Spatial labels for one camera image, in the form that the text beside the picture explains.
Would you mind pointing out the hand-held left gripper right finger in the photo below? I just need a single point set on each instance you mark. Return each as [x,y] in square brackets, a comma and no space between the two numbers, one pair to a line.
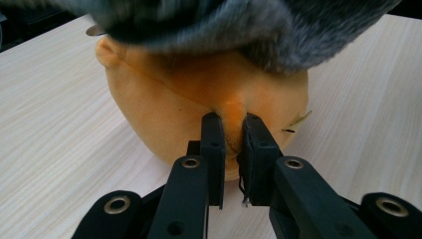
[298,192]

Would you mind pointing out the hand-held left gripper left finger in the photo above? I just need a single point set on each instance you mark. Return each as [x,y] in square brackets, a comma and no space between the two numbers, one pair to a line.
[185,186]

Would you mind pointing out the orange plush toy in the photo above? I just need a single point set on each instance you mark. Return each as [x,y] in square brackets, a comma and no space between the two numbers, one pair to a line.
[185,106]

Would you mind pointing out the grey fluffy cloth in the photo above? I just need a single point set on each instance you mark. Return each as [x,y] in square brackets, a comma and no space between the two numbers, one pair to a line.
[215,23]

